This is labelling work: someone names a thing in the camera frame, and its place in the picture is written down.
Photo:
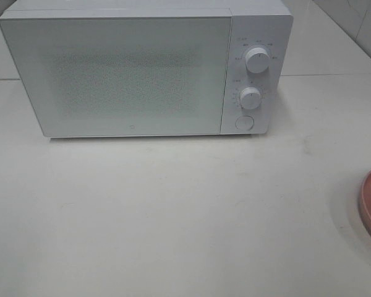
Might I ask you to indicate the white microwave door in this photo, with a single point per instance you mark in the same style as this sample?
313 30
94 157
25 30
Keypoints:
122 77

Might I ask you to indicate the round white door button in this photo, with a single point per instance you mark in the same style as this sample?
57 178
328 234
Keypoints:
244 123

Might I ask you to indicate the upper white microwave knob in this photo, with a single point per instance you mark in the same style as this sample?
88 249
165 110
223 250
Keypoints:
257 59

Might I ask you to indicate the white microwave oven body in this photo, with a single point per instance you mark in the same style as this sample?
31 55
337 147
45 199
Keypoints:
266 23

